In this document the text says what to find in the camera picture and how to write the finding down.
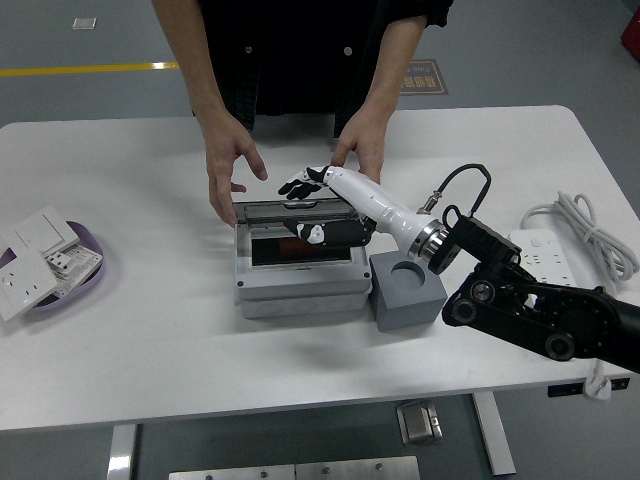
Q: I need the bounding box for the yellow floor tape line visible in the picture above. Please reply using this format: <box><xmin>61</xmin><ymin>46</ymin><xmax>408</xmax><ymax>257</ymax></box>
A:
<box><xmin>0</xmin><ymin>60</ymin><xmax>180</xmax><ymax>79</ymax></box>

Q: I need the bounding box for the white perforated plate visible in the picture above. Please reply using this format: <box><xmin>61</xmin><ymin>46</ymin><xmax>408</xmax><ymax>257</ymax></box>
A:
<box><xmin>47</xmin><ymin>243</ymin><xmax>106</xmax><ymax>301</ymax></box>

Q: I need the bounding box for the grey box with clear lid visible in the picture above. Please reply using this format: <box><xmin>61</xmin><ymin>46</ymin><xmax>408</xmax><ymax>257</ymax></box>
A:
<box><xmin>233</xmin><ymin>197</ymin><xmax>372</xmax><ymax>321</ymax></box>

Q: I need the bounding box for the white power cord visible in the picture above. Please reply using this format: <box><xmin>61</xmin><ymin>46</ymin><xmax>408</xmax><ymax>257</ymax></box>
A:
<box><xmin>519</xmin><ymin>191</ymin><xmax>640</xmax><ymax>402</ymax></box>

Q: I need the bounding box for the person's right hand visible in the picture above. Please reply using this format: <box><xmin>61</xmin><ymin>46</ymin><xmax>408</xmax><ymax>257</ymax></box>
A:
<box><xmin>205</xmin><ymin>112</ymin><xmax>268</xmax><ymax>227</ymax></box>

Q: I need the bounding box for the white power strip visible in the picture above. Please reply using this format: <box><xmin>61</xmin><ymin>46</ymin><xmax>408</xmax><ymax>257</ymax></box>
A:
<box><xmin>507</xmin><ymin>227</ymin><xmax>581</xmax><ymax>287</ymax></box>

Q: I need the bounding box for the white socket panel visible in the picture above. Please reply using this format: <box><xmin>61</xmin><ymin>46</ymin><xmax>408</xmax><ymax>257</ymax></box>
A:
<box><xmin>0</xmin><ymin>248</ymin><xmax>60</xmax><ymax>322</ymax></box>

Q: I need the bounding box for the grey cube with round hole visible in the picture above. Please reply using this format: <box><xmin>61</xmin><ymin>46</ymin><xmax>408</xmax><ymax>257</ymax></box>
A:
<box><xmin>368</xmin><ymin>249</ymin><xmax>448</xmax><ymax>334</ymax></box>

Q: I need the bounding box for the person's left hand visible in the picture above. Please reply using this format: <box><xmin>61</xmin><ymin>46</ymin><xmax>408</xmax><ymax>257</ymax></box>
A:
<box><xmin>331</xmin><ymin>107</ymin><xmax>397</xmax><ymax>185</ymax></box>

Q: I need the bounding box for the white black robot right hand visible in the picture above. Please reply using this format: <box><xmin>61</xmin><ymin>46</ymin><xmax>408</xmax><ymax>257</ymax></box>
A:
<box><xmin>277</xmin><ymin>165</ymin><xmax>435</xmax><ymax>257</ymax></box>

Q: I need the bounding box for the white switch panel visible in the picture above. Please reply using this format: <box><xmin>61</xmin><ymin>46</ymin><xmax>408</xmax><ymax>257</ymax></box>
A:
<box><xmin>13</xmin><ymin>206</ymin><xmax>82</xmax><ymax>255</ymax></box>

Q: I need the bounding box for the dark floor sign orange text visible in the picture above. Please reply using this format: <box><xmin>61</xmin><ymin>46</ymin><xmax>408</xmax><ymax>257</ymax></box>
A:
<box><xmin>399</xmin><ymin>58</ymin><xmax>450</xmax><ymax>96</ymax></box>

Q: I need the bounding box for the white table leg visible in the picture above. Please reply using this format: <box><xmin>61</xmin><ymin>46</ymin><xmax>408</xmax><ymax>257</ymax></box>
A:
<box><xmin>472</xmin><ymin>392</ymin><xmax>516</xmax><ymax>476</ymax></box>
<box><xmin>106</xmin><ymin>423</ymin><xmax>137</xmax><ymax>480</ymax></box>

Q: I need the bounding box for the person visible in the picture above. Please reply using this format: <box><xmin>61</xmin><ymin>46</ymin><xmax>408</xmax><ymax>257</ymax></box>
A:
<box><xmin>197</xmin><ymin>0</ymin><xmax>451</xmax><ymax>139</ymax></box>

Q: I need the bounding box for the metal base plate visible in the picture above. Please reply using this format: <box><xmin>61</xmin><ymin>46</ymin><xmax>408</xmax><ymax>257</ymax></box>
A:
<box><xmin>168</xmin><ymin>463</ymin><xmax>297</xmax><ymax>480</ymax></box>
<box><xmin>294</xmin><ymin>455</ymin><xmax>421</xmax><ymax>480</ymax></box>

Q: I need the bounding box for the small white socket module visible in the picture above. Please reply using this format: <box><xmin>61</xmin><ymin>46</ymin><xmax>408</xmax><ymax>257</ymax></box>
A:
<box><xmin>43</xmin><ymin>249</ymin><xmax>76</xmax><ymax>279</ymax></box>

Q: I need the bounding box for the black box under table edge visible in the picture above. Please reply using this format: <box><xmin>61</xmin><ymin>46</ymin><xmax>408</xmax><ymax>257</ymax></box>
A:
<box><xmin>547</xmin><ymin>378</ymin><xmax>631</xmax><ymax>399</ymax></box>

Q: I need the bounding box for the purple tray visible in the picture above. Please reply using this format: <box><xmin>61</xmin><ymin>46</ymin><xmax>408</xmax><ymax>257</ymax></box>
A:
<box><xmin>0</xmin><ymin>220</ymin><xmax>109</xmax><ymax>315</ymax></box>

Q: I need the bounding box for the red object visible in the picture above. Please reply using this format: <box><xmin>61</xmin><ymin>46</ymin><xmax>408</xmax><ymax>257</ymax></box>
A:
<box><xmin>619</xmin><ymin>9</ymin><xmax>640</xmax><ymax>56</ymax></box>

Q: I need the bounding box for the metal floor socket box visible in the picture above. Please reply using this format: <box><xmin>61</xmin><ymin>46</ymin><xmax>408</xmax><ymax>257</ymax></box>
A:
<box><xmin>396</xmin><ymin>399</ymin><xmax>445</xmax><ymax>445</ymax></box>

